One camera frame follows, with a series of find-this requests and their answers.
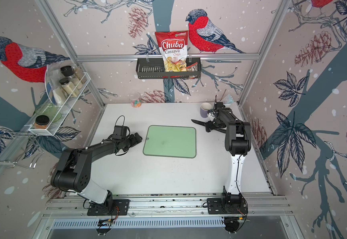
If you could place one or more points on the clear acrylic spice shelf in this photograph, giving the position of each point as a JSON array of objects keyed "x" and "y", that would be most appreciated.
[{"x": 56, "y": 95}]

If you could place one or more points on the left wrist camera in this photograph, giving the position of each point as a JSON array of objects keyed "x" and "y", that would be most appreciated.
[{"x": 120, "y": 132}]

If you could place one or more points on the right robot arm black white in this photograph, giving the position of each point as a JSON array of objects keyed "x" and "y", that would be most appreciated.
[{"x": 238, "y": 143}]

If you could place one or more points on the spice jar black lid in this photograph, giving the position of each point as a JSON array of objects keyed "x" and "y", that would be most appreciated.
[
  {"x": 69, "y": 87},
  {"x": 69, "y": 73}
]

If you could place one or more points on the white utensil holder cup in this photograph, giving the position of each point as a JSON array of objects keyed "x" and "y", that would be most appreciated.
[{"x": 227, "y": 101}]

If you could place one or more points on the clear jar with candies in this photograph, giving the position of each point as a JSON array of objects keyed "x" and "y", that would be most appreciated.
[{"x": 135, "y": 99}]

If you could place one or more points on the purple mug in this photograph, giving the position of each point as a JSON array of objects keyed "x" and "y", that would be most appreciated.
[{"x": 205, "y": 109}]

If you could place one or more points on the jar with orange contents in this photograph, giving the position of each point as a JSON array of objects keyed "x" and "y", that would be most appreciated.
[{"x": 41, "y": 122}]

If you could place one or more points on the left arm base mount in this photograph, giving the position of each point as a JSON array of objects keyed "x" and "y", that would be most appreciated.
[{"x": 110, "y": 207}]

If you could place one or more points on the red cassava chips bag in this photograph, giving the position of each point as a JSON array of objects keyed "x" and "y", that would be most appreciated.
[{"x": 173, "y": 48}]

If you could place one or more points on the aluminium rail frame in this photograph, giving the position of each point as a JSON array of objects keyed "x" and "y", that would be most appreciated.
[{"x": 194, "y": 205}]

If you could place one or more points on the green glass bowl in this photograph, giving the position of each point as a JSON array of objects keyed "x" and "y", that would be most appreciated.
[{"x": 50, "y": 110}]

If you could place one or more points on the spice jar black lid back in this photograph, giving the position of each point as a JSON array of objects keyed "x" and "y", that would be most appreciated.
[{"x": 69, "y": 73}]

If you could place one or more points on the green cutting board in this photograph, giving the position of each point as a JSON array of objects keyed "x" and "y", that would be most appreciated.
[{"x": 170, "y": 141}]

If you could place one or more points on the black knife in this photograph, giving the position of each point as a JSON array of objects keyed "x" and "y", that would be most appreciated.
[{"x": 201, "y": 123}]

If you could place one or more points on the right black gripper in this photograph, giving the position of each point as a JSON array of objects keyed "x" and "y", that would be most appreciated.
[{"x": 210, "y": 127}]

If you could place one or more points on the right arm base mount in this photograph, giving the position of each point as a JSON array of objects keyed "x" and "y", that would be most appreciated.
[{"x": 215, "y": 207}]

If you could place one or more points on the small snack packet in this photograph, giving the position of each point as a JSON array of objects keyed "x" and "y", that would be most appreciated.
[{"x": 192, "y": 68}]

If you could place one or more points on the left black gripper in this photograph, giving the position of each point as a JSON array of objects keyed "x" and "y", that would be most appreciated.
[{"x": 134, "y": 141}]

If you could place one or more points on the black wire basket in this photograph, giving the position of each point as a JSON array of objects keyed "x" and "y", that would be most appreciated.
[{"x": 153, "y": 68}]

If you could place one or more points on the metal wire rack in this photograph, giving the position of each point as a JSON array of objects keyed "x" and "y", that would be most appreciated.
[{"x": 20, "y": 149}]

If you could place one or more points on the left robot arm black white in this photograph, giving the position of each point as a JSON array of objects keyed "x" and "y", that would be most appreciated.
[{"x": 73, "y": 171}]

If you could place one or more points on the spice jar black lid front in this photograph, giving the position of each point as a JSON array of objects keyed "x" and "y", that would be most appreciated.
[{"x": 69, "y": 87}]

